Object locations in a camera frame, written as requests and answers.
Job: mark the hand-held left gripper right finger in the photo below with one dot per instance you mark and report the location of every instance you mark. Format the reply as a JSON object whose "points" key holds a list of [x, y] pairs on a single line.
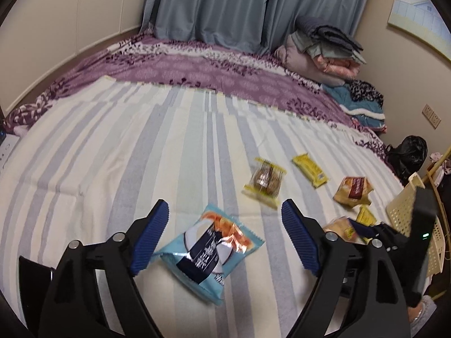
{"points": [[299, 236]]}

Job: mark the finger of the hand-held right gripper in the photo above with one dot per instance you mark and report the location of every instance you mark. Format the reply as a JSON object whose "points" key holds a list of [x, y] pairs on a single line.
{"points": [[364, 231]]}

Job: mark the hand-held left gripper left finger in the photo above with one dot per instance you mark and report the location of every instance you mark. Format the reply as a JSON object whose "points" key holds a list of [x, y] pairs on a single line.
{"points": [[149, 239]]}

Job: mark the small yellow snack packet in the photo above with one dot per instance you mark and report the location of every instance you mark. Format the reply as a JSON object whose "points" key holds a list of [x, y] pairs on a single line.
{"points": [[366, 215]]}

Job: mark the orange pastry packet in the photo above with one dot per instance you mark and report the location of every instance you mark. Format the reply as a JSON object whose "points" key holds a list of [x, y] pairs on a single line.
{"points": [[338, 227], [352, 192]]}

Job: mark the cream perforated plastic basket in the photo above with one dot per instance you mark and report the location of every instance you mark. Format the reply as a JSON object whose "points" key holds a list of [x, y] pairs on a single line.
{"points": [[400, 213]]}

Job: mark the light blue snack packet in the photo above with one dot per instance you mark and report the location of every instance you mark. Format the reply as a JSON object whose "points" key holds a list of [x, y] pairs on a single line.
{"points": [[208, 253]]}

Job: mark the clear cookie packet yellow ends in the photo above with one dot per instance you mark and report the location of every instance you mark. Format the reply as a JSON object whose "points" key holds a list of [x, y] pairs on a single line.
{"points": [[264, 181]]}

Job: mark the grey slipper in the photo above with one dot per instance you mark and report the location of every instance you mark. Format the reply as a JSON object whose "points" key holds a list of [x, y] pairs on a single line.
{"points": [[422, 311]]}

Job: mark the black bag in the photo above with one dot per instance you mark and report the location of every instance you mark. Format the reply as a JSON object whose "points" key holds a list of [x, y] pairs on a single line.
{"points": [[408, 155]]}

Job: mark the striped blanket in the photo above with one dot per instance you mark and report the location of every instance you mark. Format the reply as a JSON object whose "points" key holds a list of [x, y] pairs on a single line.
{"points": [[141, 148]]}

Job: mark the pale pink cloth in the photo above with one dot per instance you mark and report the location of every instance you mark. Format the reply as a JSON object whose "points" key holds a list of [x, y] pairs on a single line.
{"points": [[437, 157]]}

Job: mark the teal blanket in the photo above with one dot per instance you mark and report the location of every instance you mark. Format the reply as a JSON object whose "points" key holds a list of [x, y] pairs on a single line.
{"points": [[336, 94]]}

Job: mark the leopard print cloth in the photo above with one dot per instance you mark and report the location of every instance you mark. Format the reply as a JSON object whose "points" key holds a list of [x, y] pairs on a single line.
{"points": [[363, 89]]}

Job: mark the peach folded quilt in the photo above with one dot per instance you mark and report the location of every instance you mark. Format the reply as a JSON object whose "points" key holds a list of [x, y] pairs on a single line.
{"points": [[338, 67]]}

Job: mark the white power strip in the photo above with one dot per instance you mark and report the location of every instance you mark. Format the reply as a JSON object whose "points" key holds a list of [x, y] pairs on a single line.
{"points": [[7, 151]]}

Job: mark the lilac folded quilt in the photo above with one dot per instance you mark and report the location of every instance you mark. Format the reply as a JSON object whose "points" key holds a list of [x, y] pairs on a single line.
{"points": [[296, 58]]}

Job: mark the purple floral bedsheet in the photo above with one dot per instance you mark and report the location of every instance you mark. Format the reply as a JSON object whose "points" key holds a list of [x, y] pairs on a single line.
{"points": [[211, 67]]}

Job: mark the grey blue curtain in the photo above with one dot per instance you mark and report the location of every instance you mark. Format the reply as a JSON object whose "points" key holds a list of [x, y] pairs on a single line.
{"points": [[218, 7]]}

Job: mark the beige wall socket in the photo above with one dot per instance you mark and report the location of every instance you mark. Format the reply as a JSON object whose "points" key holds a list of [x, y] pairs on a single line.
{"points": [[436, 120], [427, 111]]}

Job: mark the wall poster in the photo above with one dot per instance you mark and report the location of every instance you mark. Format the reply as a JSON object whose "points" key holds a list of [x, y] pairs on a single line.
{"points": [[419, 10]]}

